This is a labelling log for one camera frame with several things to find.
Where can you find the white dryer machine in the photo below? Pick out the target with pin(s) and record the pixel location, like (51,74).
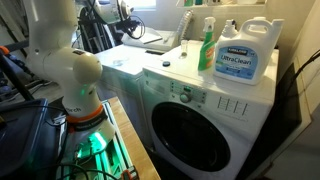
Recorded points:
(122,76)

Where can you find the silver washer control knob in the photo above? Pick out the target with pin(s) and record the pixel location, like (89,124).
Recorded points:
(185,97)

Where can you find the small clear glass cup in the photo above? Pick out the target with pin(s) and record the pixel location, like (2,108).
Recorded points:
(184,45)

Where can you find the white front-load washing machine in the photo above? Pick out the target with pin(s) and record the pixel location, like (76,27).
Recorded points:
(237,110)

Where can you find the blue bottle cap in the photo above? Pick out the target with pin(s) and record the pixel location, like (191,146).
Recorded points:
(166,64)

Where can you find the dark blue storage bin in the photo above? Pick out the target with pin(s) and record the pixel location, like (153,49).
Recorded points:
(22,149)

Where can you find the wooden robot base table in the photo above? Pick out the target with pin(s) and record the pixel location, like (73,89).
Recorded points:
(104,146)

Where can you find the white detergent jug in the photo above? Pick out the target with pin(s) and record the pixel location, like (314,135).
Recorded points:
(243,55)

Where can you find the green spray bottle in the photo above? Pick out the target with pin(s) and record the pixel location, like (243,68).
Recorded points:
(208,46)

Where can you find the black washer door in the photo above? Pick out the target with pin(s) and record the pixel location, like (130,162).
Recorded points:
(190,137)

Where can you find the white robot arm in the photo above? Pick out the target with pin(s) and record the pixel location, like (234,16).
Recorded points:
(52,57)

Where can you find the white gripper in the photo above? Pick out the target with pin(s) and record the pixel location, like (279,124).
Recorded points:
(113,11)

